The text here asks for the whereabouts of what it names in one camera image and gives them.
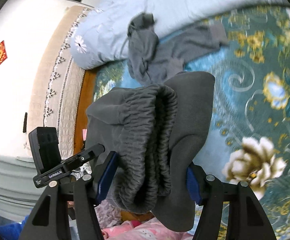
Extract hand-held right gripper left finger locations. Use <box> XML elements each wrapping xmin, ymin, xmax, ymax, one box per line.
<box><xmin>22</xmin><ymin>151</ymin><xmax>118</xmax><ymax>240</ymax></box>

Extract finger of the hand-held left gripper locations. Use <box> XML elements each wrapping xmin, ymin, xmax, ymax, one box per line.
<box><xmin>60</xmin><ymin>144</ymin><xmax>105</xmax><ymax>172</ymax></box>

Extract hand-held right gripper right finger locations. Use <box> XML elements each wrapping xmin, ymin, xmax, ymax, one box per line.
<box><xmin>186</xmin><ymin>165</ymin><xmax>277</xmax><ymax>240</ymax></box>

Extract dark grey fleece sweatpants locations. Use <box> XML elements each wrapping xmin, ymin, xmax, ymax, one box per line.
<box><xmin>85</xmin><ymin>71</ymin><xmax>215</xmax><ymax>233</ymax></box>

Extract thin grey garment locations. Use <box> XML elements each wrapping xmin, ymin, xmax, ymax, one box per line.
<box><xmin>126</xmin><ymin>12</ymin><xmax>229</xmax><ymax>87</ymax></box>

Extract pale grey furniture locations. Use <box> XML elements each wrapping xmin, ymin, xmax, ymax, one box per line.
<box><xmin>0</xmin><ymin>154</ymin><xmax>48</xmax><ymax>222</ymax></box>

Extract pink floral bedding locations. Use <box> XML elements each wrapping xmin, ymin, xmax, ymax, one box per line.
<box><xmin>95</xmin><ymin>200</ymin><xmax>195</xmax><ymax>240</ymax></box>

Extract beige quilted headboard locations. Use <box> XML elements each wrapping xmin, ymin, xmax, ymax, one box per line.
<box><xmin>27</xmin><ymin>5</ymin><xmax>96</xmax><ymax>160</ymax></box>

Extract teal floral blanket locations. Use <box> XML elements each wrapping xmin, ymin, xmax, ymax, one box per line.
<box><xmin>92</xmin><ymin>5</ymin><xmax>290</xmax><ymax>240</ymax></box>

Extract light blue floral quilt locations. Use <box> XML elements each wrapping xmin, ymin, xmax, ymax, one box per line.
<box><xmin>70</xmin><ymin>0</ymin><xmax>290</xmax><ymax>70</ymax></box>

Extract wooden bed frame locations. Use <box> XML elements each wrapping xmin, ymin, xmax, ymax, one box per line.
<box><xmin>73</xmin><ymin>69</ymin><xmax>96</xmax><ymax>155</ymax></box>

